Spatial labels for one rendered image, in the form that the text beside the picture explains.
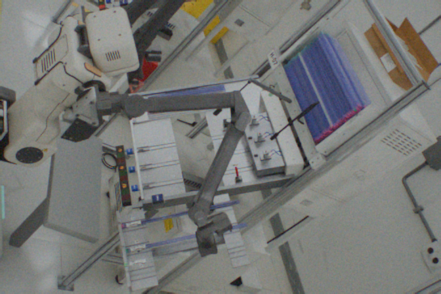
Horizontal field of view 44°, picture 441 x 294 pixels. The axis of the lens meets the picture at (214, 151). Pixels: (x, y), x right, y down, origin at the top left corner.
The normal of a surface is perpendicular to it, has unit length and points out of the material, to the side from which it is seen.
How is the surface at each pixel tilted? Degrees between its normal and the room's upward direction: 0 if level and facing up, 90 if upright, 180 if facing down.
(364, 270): 90
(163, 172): 43
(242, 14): 90
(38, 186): 0
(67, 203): 0
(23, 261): 0
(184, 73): 90
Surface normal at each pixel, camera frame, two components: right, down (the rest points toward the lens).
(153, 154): -0.01, -0.62
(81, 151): 0.65, -0.57
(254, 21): 0.20, 0.76
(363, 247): -0.72, -0.31
